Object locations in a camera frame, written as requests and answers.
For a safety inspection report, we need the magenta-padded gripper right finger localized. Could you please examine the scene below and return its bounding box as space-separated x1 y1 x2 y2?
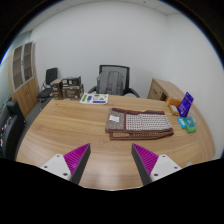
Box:
131 143 183 186

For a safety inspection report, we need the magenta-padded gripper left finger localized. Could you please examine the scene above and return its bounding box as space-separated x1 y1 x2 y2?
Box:
40 143 92 185

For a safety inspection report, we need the brown patterned towel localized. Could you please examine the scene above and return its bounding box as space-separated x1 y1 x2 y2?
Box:
105 107 175 141

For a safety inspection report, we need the blue small box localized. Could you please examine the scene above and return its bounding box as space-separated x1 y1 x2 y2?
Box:
176 117 188 130

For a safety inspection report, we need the green small box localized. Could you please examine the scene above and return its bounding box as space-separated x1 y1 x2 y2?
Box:
183 116 198 134

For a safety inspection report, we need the small yellow box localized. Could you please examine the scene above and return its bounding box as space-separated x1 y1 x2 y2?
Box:
168 104 181 117

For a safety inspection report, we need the white printed sheet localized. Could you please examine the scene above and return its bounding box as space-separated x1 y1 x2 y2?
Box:
79 92 110 106

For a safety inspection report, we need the orange box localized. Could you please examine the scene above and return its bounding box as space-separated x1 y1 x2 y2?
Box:
165 95 183 108

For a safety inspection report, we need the purple standing card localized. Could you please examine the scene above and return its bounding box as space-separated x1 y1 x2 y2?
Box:
177 91 195 118

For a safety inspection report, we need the black sofa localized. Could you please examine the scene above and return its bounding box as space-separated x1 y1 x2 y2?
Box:
0 99 26 160

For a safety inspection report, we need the brown cardboard box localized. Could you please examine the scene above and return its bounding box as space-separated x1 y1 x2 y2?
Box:
49 78 64 100

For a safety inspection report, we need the wooden side desk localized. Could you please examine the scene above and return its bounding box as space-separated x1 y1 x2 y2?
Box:
147 77 186 102

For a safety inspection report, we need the small black printed carton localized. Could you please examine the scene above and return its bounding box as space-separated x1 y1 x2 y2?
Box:
61 76 82 88

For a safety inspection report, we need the grey backpack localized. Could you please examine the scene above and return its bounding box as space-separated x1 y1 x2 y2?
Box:
96 70 125 96

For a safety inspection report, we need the wooden shelf cabinet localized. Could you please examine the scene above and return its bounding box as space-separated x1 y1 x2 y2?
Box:
8 41 40 118

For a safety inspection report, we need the small black chair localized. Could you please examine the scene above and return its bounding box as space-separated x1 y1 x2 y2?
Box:
37 67 59 103

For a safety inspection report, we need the black mesh office chair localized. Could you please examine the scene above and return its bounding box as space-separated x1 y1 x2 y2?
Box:
87 64 141 98

